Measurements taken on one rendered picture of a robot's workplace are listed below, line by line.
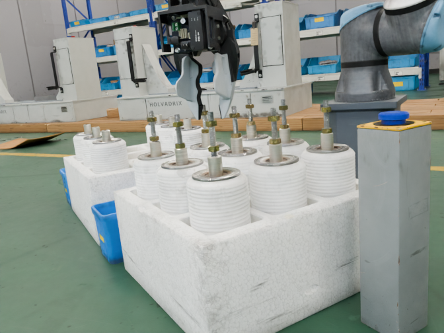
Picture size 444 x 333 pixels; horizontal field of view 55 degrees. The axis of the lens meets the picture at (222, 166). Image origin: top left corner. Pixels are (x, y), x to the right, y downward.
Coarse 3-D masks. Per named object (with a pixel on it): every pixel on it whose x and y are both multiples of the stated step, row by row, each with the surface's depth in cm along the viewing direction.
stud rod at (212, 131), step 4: (208, 112) 63; (212, 112) 63; (208, 116) 63; (212, 116) 63; (208, 120) 63; (212, 120) 63; (212, 128) 63; (212, 132) 63; (212, 136) 64; (212, 140) 64; (212, 144) 64; (216, 144) 64; (212, 152) 64; (216, 152) 64; (212, 156) 64; (216, 156) 64
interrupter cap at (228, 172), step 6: (228, 168) 68; (234, 168) 67; (192, 174) 65; (198, 174) 65; (204, 174) 66; (228, 174) 64; (234, 174) 63; (198, 180) 63; (204, 180) 62; (210, 180) 62; (216, 180) 62; (222, 180) 62
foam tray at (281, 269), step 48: (144, 240) 77; (192, 240) 59; (240, 240) 60; (288, 240) 65; (336, 240) 70; (144, 288) 83; (192, 288) 62; (240, 288) 61; (288, 288) 66; (336, 288) 72
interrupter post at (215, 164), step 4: (208, 156) 65; (220, 156) 64; (208, 160) 64; (212, 160) 64; (216, 160) 64; (220, 160) 64; (208, 164) 64; (212, 164) 64; (216, 164) 64; (220, 164) 64; (208, 168) 65; (212, 168) 64; (216, 168) 64; (220, 168) 64; (212, 172) 64; (216, 172) 64; (220, 172) 64; (212, 176) 64; (216, 176) 64
